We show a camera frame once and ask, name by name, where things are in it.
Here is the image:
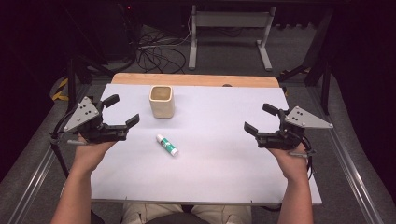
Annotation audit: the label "right hand-held gripper cable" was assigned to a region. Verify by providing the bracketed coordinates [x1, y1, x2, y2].
[299, 135, 315, 182]

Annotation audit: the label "person's beige trousers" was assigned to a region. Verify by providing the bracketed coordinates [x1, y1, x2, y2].
[120, 203, 254, 224]

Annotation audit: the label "white and green glue stick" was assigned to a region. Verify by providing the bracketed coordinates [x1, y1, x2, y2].
[155, 133, 179, 158]

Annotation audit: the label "white table sheet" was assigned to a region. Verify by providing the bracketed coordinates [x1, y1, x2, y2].
[89, 82, 323, 205]

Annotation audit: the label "person's left hand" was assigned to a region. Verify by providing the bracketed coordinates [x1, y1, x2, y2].
[72, 134, 118, 175]

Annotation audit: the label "black floor cables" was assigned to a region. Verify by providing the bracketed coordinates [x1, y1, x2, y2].
[135, 24, 189, 75]

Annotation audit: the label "grey metal stand frame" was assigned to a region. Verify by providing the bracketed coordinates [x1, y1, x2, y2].
[187, 4, 277, 73]

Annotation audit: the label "left hand-held gripper cable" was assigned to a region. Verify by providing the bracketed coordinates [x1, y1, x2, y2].
[49, 109, 82, 179]

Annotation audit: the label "silver floor rail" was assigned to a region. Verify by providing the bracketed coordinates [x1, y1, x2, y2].
[7, 145, 58, 224]
[305, 83, 386, 224]

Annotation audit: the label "person's right hand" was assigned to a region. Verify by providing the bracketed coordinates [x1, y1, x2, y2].
[268, 143, 310, 184]

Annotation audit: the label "hand-held gripper cable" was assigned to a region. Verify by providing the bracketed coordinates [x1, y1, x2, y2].
[299, 135, 315, 182]
[49, 109, 82, 179]

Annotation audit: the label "beige square cup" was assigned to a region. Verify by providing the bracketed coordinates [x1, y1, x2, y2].
[148, 85, 176, 119]

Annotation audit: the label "yellow and black hazard tape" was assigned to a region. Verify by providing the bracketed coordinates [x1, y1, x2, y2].
[50, 77, 70, 103]

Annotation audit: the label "black angled stand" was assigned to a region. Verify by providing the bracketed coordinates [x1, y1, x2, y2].
[277, 8, 334, 117]

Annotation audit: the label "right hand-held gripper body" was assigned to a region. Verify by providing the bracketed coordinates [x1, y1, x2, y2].
[255, 105, 334, 157]

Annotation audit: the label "black tripod stand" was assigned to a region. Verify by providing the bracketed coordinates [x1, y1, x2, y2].
[65, 55, 117, 114]

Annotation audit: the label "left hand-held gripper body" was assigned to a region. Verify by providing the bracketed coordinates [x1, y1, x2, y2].
[63, 96, 129, 147]

